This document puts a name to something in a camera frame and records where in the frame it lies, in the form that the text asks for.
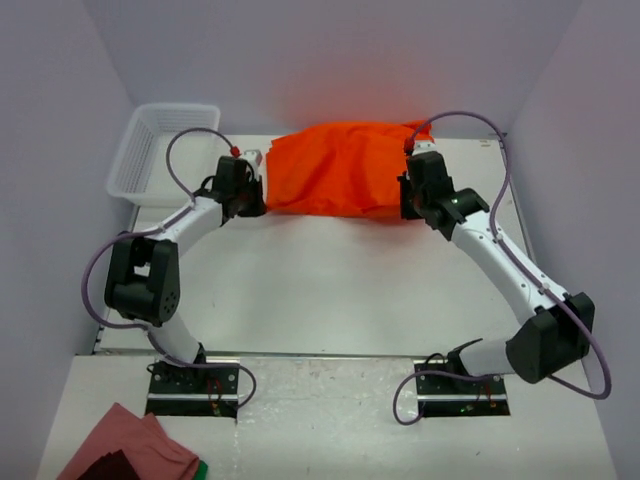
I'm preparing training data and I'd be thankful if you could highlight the orange t shirt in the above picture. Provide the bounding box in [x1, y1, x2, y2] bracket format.
[266, 121, 420, 220]

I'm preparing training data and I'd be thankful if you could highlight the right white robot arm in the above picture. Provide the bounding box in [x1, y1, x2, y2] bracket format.
[398, 151, 595, 393]

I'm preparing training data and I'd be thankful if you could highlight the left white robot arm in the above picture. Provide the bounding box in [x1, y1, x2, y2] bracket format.
[105, 150, 266, 393]

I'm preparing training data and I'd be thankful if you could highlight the white plastic basket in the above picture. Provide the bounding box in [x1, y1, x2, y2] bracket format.
[106, 103, 226, 208]

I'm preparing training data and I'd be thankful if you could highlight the pink folded t shirt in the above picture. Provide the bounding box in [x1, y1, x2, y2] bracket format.
[58, 403, 200, 479]

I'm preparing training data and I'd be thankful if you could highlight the green folded t shirt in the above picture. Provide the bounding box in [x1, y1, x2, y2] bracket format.
[193, 460, 209, 480]

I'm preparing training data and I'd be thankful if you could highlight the dark maroon folded t shirt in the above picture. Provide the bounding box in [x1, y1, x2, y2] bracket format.
[78, 450, 140, 480]

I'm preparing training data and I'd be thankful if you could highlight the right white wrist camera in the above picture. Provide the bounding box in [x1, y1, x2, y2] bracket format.
[403, 139, 436, 157]

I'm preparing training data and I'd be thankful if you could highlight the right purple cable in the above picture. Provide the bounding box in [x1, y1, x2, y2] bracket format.
[392, 110, 614, 426]

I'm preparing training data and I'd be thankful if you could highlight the purple cable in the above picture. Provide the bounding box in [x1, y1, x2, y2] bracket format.
[392, 110, 614, 426]
[81, 128, 257, 414]

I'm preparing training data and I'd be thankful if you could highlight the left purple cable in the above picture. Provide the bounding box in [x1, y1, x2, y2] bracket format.
[81, 128, 257, 414]

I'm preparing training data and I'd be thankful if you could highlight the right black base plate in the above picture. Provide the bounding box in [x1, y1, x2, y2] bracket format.
[415, 374, 511, 418]

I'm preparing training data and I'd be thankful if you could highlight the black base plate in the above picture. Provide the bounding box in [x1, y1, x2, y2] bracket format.
[145, 361, 239, 419]
[415, 374, 511, 418]

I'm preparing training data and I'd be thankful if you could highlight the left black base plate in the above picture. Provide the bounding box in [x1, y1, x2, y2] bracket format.
[145, 361, 239, 419]

